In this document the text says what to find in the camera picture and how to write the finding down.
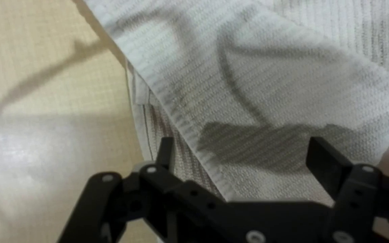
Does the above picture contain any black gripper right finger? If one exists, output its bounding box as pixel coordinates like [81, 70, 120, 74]
[266, 135, 389, 243]

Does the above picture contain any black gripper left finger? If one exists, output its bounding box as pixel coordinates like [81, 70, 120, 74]
[58, 136, 268, 243]

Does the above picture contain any white ribbed towel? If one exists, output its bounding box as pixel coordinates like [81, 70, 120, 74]
[73, 0, 389, 204]

